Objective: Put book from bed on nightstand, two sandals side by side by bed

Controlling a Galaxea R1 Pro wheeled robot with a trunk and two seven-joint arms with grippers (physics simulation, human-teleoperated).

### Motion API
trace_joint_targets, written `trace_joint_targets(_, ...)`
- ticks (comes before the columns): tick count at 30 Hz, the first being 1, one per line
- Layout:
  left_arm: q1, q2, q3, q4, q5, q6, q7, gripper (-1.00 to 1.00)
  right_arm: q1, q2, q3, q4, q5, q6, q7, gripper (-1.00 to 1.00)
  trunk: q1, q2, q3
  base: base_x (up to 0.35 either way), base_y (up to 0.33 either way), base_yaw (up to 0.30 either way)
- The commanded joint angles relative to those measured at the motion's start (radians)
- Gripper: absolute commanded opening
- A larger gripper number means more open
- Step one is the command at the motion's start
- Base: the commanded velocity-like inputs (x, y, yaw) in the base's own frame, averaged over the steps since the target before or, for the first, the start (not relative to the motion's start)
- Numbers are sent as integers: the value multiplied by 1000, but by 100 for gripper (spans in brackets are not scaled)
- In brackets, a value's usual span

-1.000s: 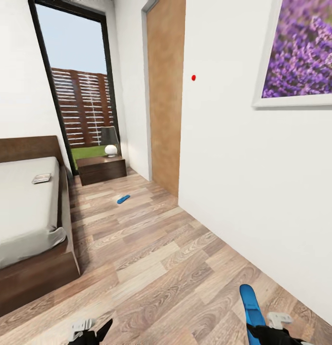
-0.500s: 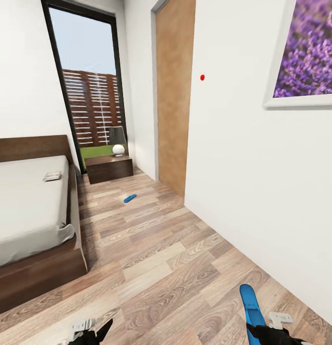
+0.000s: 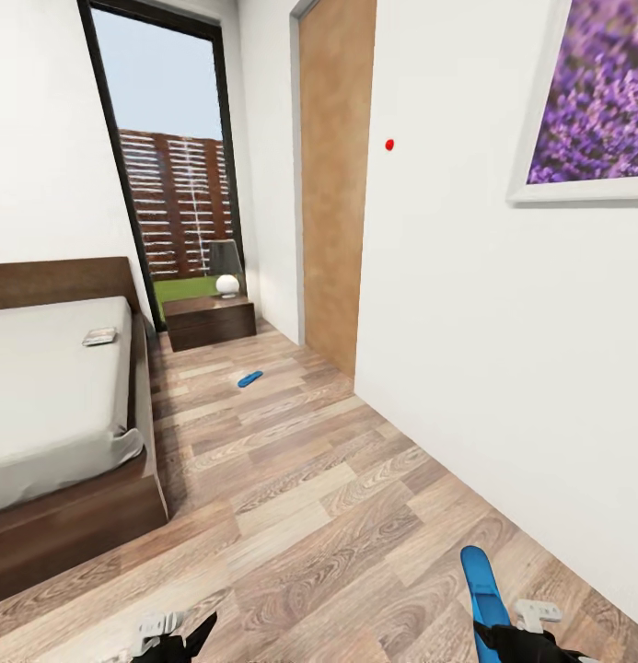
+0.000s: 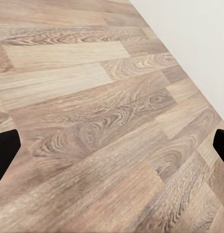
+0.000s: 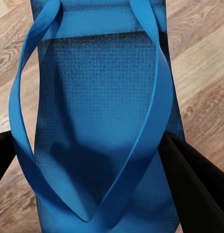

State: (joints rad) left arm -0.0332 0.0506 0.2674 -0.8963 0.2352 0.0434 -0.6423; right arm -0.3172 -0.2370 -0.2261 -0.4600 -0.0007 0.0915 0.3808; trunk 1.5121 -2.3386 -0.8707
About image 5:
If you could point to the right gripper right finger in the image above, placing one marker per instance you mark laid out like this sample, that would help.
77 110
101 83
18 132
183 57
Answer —
196 185

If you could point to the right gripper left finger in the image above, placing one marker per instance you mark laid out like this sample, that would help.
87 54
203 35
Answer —
7 152

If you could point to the sandal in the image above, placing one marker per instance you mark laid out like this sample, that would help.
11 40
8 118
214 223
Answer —
106 96

